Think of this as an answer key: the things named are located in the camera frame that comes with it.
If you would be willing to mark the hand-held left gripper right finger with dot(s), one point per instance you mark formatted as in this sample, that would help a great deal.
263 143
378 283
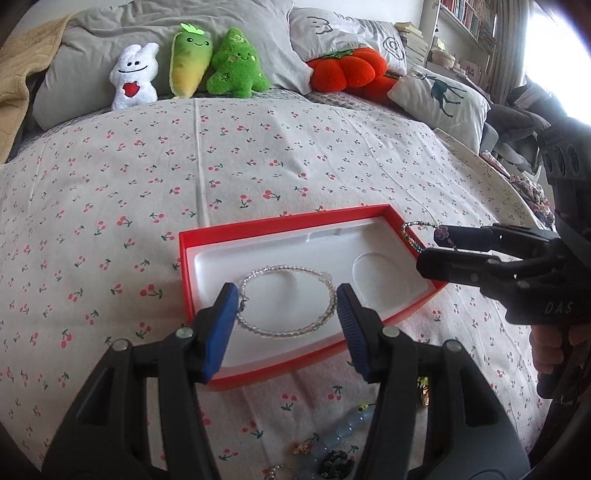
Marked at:
351 332

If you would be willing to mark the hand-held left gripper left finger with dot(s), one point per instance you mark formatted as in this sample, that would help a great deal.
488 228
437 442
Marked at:
222 330

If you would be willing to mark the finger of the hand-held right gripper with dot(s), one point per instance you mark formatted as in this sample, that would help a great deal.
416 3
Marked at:
480 237
452 267

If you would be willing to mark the green frog charm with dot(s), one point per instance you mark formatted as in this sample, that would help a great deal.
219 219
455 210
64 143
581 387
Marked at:
422 382

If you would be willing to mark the red jewelry box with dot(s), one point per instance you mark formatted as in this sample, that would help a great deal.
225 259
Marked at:
286 224

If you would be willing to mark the small gold earring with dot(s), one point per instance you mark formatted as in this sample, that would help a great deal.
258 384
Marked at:
302 448

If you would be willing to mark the person's right hand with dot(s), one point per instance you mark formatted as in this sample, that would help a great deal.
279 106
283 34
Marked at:
545 346

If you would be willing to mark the floral cloth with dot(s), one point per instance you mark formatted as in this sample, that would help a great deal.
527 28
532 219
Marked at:
531 194

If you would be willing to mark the grey chair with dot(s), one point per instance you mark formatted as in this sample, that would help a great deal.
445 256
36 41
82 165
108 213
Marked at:
512 129

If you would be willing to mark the white deer print pillow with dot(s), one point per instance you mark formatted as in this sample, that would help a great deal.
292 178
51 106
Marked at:
438 106

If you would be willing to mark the small beaded trinket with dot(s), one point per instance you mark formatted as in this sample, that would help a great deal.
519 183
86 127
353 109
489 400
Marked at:
276 471

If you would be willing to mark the cherry print bed sheet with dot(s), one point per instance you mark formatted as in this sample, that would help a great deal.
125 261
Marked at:
138 184

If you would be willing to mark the stack of books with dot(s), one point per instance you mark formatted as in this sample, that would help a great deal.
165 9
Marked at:
413 41

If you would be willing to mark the white bookshelf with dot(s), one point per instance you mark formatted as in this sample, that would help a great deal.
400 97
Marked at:
471 27

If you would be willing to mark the orange pumpkin plush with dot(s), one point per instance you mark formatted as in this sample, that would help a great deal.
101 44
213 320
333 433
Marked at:
346 69

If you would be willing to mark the grey pillow with line print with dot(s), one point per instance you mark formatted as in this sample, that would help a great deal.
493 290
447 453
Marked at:
360 32

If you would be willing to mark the green tree plush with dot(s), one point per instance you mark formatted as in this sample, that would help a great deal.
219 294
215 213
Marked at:
235 69

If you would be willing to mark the white rabbit plush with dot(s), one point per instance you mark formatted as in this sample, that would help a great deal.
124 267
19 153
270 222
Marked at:
134 78

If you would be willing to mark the yellow green radish plush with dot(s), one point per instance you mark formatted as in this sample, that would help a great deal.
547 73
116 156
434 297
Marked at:
189 60

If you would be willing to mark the plain grey pillow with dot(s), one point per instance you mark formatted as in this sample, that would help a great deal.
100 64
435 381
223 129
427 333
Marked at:
92 69

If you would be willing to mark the beige blanket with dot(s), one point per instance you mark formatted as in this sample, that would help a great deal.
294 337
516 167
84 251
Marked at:
18 83

